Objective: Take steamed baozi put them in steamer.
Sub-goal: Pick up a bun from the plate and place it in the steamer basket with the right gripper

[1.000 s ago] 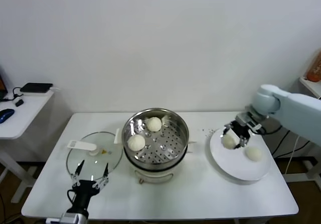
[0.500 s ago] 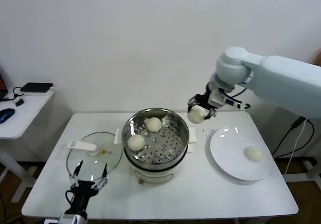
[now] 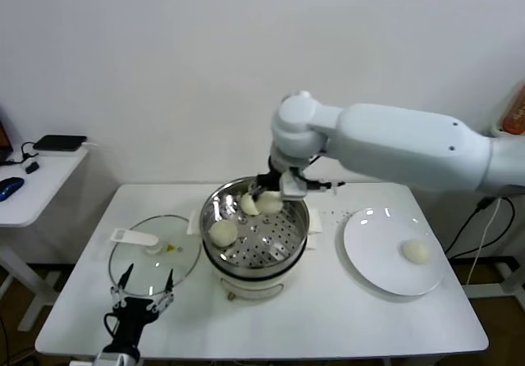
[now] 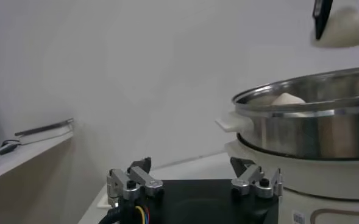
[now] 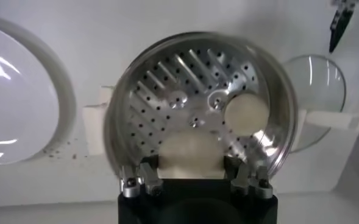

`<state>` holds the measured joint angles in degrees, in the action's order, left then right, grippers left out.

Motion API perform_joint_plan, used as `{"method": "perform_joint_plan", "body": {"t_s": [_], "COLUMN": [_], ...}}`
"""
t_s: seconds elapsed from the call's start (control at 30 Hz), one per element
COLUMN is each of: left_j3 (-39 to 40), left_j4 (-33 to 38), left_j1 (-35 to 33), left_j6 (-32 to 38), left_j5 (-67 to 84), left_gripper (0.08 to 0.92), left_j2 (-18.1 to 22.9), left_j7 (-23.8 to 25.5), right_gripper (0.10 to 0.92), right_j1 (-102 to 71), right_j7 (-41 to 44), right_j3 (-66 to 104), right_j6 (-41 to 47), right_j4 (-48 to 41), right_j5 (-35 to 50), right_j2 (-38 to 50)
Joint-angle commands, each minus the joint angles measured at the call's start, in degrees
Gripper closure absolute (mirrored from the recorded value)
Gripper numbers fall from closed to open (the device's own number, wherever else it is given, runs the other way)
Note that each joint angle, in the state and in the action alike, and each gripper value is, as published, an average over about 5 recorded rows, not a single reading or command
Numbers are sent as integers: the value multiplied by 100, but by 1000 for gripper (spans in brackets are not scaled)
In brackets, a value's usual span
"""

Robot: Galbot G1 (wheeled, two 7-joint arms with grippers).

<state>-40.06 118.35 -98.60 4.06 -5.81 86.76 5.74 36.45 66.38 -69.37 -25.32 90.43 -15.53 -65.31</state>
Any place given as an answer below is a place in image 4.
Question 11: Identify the small black adapter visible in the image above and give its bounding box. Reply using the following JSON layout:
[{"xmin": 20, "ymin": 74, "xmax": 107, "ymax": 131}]
[{"xmin": 0, "ymin": 142, "xmax": 20, "ymax": 155}]

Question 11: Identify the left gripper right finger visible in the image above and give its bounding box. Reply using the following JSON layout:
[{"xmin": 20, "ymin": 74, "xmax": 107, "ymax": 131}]
[{"xmin": 230, "ymin": 156, "xmax": 283, "ymax": 200}]

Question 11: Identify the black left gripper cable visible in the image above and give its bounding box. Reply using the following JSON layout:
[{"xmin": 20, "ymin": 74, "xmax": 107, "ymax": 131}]
[{"xmin": 98, "ymin": 206, "xmax": 126, "ymax": 224}]

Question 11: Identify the cream electric cooking pot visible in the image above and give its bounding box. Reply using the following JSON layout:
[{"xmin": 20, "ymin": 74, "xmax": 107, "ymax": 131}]
[{"xmin": 224, "ymin": 139, "xmax": 359, "ymax": 224}]

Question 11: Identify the white side desk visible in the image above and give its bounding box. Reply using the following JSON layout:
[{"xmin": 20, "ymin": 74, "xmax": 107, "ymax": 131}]
[{"xmin": 0, "ymin": 130, "xmax": 76, "ymax": 224}]

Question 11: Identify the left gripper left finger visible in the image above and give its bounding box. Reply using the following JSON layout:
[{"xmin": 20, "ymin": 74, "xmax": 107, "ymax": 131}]
[{"xmin": 107, "ymin": 156, "xmax": 165, "ymax": 208}]

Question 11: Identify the white steamed baozi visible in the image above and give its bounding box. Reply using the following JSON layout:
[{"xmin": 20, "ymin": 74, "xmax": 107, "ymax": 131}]
[
  {"xmin": 270, "ymin": 93, "xmax": 307, "ymax": 107},
  {"xmin": 310, "ymin": 6, "xmax": 359, "ymax": 49}
]

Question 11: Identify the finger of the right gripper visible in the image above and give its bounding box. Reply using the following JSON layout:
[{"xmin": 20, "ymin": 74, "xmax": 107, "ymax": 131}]
[{"xmin": 311, "ymin": 0, "xmax": 334, "ymax": 41}]

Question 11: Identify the black flat hard drive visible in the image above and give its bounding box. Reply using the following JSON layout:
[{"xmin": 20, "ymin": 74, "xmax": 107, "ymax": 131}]
[{"xmin": 14, "ymin": 117, "xmax": 75, "ymax": 137}]

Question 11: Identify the stainless steel steamer basket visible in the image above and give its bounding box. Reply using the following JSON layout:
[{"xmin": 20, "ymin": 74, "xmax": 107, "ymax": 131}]
[{"xmin": 215, "ymin": 65, "xmax": 359, "ymax": 161}]

